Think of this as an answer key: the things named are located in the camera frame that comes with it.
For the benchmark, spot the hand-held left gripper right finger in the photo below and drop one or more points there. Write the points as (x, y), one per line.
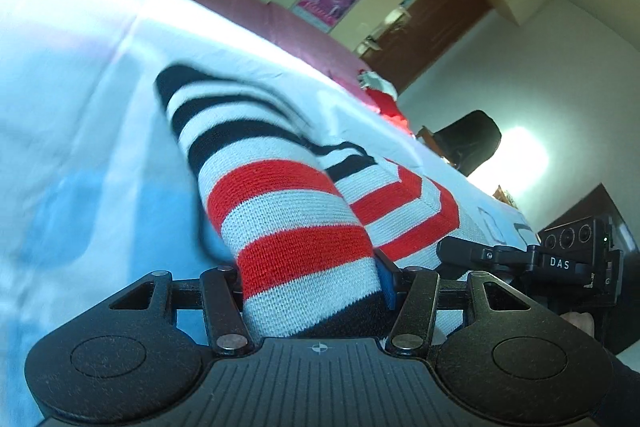
(386, 279)

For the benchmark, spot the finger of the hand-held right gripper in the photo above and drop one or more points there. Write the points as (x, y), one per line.
(465, 252)

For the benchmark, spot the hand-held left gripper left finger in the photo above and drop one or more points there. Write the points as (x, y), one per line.
(220, 287)

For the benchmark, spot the striped red white black sock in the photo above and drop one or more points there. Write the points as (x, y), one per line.
(290, 227)

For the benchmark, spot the person's right hand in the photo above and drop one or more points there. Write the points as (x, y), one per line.
(577, 322)

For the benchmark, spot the black chair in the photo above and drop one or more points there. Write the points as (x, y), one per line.
(472, 137)

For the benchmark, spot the red garment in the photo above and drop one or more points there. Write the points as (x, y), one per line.
(392, 109)

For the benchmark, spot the brown wooden door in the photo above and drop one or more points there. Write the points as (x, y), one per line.
(430, 27)

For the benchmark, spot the white patterned bed sheet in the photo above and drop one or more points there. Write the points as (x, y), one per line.
(75, 107)

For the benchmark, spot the white corner shelf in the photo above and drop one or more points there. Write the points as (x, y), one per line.
(400, 12)

